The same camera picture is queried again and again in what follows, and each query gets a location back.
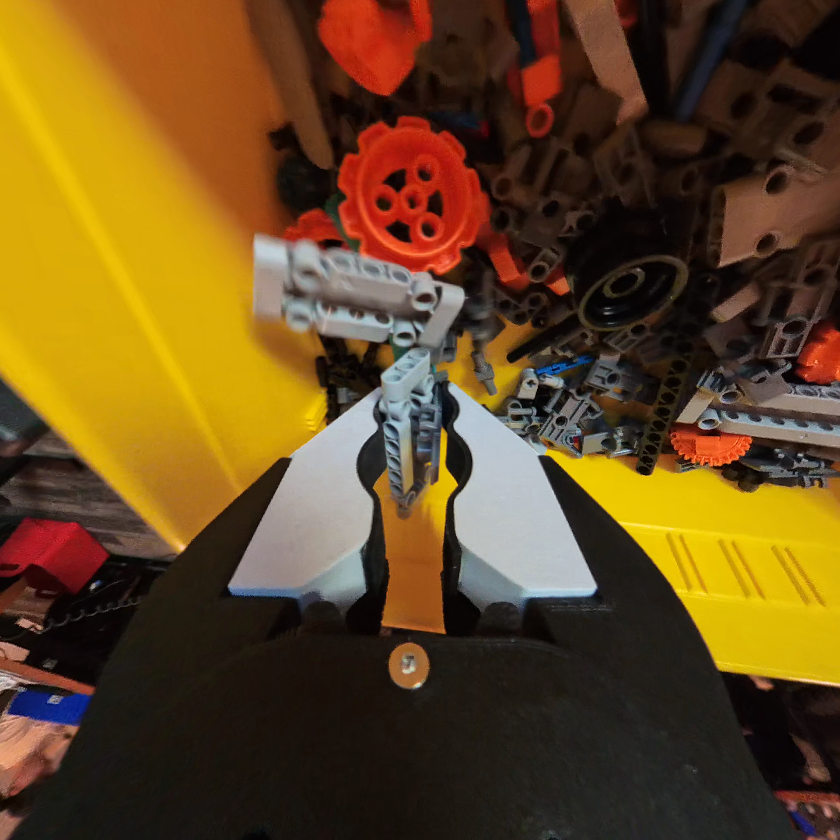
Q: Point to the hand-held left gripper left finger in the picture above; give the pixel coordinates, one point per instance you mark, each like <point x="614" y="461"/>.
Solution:
<point x="309" y="538"/>

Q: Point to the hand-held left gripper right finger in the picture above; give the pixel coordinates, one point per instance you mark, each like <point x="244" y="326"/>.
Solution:
<point x="519" y="538"/>

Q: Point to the light grey angled beams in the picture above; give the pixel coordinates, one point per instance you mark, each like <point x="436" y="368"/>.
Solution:
<point x="348" y="292"/>

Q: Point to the light grey frame piece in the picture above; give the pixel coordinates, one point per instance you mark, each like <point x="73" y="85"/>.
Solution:
<point x="775" y="420"/>

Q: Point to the yellow plastic bin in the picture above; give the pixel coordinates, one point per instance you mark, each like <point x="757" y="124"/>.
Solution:
<point x="131" y="263"/>

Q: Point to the pile of building pieces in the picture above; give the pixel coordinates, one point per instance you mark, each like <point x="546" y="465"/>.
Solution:
<point x="617" y="184"/>

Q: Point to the small orange gear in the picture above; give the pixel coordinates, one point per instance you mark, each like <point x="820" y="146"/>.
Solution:
<point x="710" y="448"/>

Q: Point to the small black tyre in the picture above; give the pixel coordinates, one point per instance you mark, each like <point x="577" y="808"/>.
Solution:
<point x="633" y="292"/>

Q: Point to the orange gear wheel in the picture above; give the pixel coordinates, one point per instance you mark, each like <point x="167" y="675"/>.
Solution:
<point x="414" y="197"/>
<point x="820" y="355"/>

